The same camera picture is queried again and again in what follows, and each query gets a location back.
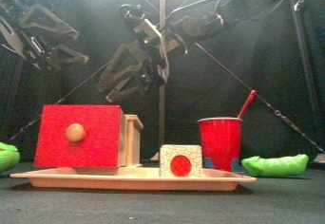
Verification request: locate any blue toy piece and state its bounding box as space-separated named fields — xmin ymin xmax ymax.
xmin=203 ymin=157 xmax=246 ymax=174

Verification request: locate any grey vertical frame pole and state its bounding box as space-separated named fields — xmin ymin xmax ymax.
xmin=158 ymin=0 xmax=167 ymax=160

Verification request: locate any beige plastic tray plate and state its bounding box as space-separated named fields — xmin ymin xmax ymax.
xmin=9 ymin=166 xmax=258 ymax=192

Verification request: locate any white sushi piece, red centre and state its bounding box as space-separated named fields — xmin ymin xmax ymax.
xmin=159 ymin=143 xmax=205 ymax=178

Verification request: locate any red plastic cup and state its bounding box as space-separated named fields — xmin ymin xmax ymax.
xmin=197 ymin=117 xmax=244 ymax=173

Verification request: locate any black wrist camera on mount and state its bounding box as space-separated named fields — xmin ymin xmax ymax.
xmin=119 ymin=3 xmax=149 ymax=25

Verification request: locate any green toy vegetable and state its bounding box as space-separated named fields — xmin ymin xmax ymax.
xmin=0 ymin=141 xmax=21 ymax=174
xmin=241 ymin=153 xmax=310 ymax=178

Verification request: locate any diagonal brace wire with turnbuckle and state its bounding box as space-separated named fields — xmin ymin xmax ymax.
xmin=123 ymin=0 xmax=325 ymax=155

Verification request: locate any dark side frame post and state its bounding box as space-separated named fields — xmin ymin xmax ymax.
xmin=288 ymin=0 xmax=325 ymax=164

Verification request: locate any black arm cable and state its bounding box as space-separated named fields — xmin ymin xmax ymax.
xmin=166 ymin=0 xmax=272 ymax=22

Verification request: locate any red straw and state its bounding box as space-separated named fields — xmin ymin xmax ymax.
xmin=237 ymin=89 xmax=258 ymax=120

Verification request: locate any light wooden box frame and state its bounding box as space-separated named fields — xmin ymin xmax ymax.
xmin=123 ymin=114 xmax=145 ymax=168

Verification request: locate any red drawer box, wooden knob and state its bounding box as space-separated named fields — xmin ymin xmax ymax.
xmin=34 ymin=103 xmax=127 ymax=169

